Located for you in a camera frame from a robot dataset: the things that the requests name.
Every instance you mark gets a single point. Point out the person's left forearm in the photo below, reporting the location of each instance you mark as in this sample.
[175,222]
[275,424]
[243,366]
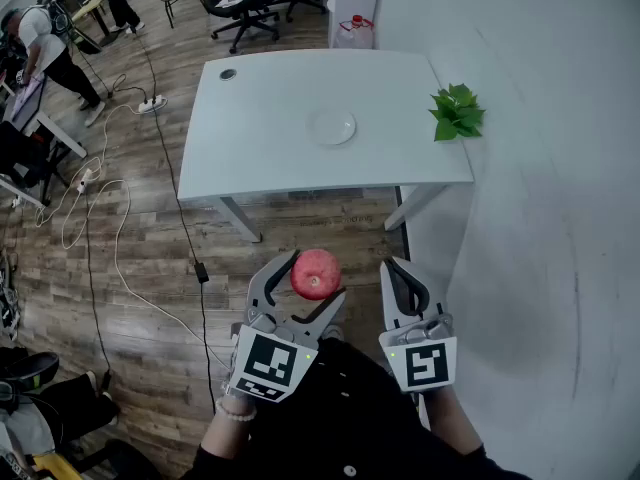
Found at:
[227,433]

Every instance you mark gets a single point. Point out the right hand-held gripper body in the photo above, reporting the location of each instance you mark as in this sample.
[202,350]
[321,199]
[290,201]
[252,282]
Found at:
[425,363]

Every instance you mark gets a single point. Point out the white power strip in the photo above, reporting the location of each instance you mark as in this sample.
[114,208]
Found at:
[151,104]

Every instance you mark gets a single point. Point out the small white plug adapter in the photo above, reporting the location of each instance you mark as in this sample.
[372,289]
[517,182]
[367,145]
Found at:
[86,178]

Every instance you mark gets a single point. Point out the white desk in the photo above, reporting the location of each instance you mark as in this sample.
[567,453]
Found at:
[40,123]

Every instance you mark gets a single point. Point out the wooden table black leg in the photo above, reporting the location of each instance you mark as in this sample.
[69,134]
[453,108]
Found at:
[92,10]

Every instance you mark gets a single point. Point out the person's black clothing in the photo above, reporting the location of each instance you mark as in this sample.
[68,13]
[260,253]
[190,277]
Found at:
[345,428]

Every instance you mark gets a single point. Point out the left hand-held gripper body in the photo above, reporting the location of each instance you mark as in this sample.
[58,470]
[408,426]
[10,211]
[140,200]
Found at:
[265,363]

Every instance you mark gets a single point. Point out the white table leg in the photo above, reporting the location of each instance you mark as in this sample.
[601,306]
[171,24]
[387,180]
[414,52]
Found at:
[412,208]

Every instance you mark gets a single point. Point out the black power adapter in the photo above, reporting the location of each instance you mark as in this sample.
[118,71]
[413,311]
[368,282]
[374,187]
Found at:
[202,273]

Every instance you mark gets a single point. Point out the person's right forearm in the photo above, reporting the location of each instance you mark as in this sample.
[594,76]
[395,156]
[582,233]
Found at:
[450,423]

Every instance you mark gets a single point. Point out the green potted plant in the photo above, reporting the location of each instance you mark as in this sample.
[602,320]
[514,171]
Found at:
[457,113]

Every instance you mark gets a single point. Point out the red apple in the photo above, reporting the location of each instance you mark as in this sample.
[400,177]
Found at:
[316,274]

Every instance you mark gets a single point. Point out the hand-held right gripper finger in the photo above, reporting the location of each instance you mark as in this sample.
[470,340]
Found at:
[390,298]
[432,295]

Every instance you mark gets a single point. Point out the clear water jug red cap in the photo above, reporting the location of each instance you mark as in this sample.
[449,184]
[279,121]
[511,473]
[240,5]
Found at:
[355,33]

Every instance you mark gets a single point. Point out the white round plate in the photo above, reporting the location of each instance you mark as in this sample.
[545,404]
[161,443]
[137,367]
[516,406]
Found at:
[331,128]

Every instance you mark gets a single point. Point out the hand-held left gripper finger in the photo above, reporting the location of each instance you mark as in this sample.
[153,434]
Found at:
[259,293]
[320,320]

